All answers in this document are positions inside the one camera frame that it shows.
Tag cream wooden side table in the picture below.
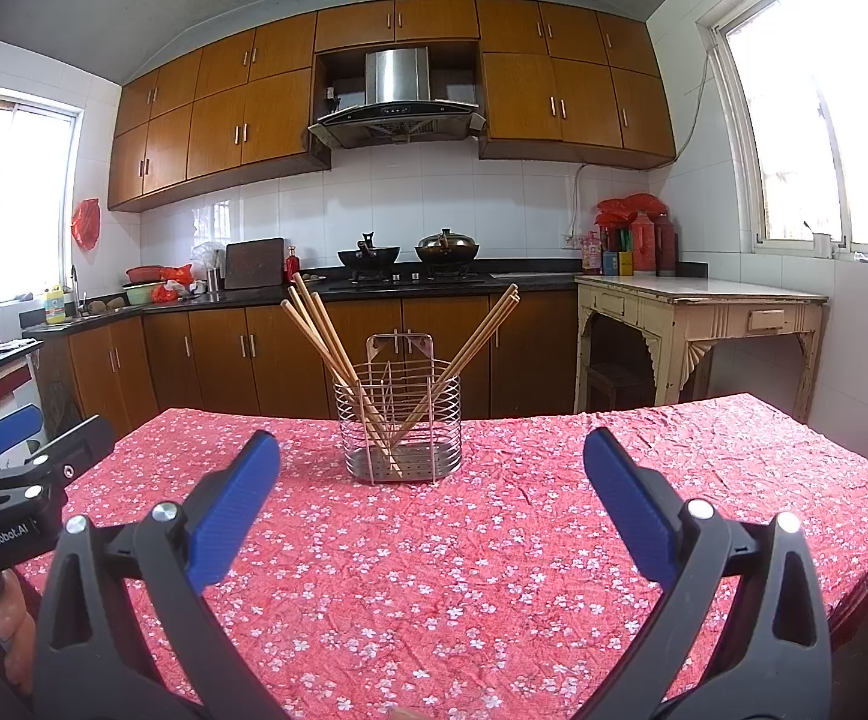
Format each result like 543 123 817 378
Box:
574 275 830 421

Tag long wall cable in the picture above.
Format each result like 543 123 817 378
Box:
675 45 713 162

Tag red bag on wall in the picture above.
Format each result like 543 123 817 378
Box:
71 199 101 251

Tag large sliding window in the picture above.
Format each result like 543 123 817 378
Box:
696 0 868 263

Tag crumpled red plastic bag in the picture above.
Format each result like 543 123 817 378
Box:
150 265 195 303

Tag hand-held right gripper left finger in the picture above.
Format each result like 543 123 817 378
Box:
32 431 289 720

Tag red sauce bottle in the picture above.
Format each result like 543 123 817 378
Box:
633 211 658 276

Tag metal wire utensil holder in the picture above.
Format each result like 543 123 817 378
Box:
334 334 462 485

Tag black kitchen countertop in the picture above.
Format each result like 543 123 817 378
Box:
21 261 709 338

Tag red bag over bottles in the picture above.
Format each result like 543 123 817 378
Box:
595 193 668 230

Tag steel range hood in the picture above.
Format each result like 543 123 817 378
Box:
308 47 486 149

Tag black wok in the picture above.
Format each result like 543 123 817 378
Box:
338 233 400 269

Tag short wall cable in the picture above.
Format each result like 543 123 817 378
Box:
570 163 592 241

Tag black gas stove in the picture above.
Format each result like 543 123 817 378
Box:
327 270 495 290

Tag wooden wall cabinets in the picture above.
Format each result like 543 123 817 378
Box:
107 0 677 212

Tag wooden chopstick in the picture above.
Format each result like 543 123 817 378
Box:
396 296 521 458
310 292 405 475
294 273 401 473
280 300 386 458
393 289 520 455
287 286 394 466
389 283 517 451

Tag dark red jug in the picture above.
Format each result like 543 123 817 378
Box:
655 212 679 277

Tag wok with metal lid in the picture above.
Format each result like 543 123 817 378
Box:
414 229 480 265

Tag dark wooden cutting board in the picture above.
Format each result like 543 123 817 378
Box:
224 238 286 290

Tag red floral tablecloth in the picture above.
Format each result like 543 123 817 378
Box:
14 392 868 720

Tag dark wooden stool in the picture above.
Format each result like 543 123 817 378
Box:
586 362 656 412

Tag small sliding window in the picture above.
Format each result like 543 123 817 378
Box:
0 82 84 316

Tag person's left hand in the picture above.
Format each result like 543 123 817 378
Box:
0 570 37 697

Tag wooden base cabinets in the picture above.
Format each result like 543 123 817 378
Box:
25 291 579 436

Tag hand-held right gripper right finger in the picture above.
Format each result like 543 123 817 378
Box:
582 427 833 720

